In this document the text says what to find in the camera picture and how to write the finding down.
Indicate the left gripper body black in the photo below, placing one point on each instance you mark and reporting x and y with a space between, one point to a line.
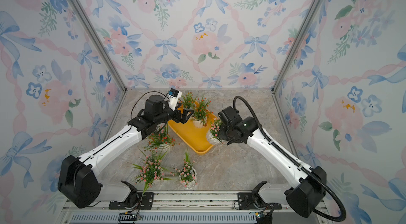
174 115

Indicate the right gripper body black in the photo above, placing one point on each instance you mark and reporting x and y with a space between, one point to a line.
223 129

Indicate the small red flower pot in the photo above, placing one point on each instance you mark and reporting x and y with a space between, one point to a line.
188 100

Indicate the large red flower pot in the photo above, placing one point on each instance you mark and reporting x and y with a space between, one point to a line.
201 114

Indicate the yellow plastic storage tray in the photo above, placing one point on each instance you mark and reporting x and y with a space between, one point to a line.
194 137

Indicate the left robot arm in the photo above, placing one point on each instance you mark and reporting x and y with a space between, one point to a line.
78 179

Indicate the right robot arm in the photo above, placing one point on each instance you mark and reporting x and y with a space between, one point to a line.
302 193

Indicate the large pink flower pot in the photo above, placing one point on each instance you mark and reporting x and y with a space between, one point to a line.
151 171

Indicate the vented metal grille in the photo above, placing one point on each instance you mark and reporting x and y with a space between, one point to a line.
162 218

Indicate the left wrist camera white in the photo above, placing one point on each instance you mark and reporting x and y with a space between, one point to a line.
174 95

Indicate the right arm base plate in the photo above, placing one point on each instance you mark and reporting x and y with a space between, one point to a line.
248 201

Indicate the aluminium rail frame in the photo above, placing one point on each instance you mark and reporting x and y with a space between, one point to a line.
198 201

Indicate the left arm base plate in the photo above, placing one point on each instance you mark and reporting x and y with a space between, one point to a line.
142 201

